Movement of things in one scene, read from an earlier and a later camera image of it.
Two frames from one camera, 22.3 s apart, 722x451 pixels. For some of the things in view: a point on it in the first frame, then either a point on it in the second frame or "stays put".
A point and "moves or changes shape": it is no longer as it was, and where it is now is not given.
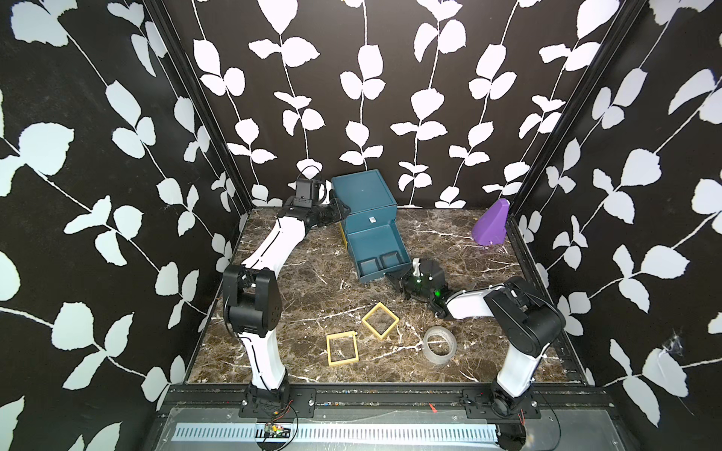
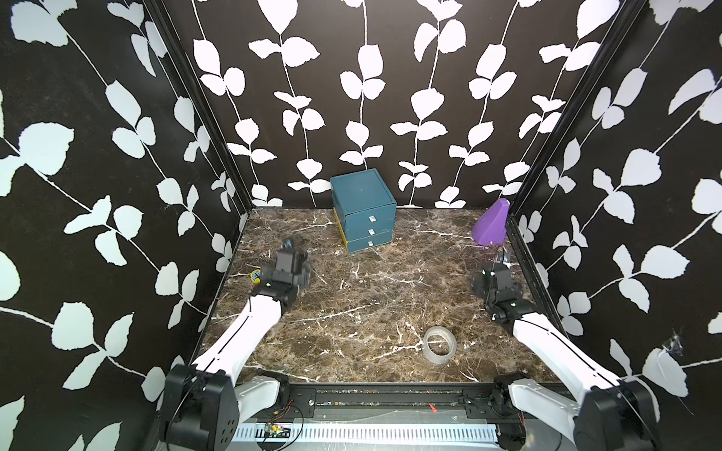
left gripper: [337, 211] → [304, 279]
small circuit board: [275, 431] stays put
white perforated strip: [212, 432] stays put
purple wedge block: [490, 226] stays put
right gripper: [400, 281] → [478, 285]
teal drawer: [377, 251] moves or changes shape
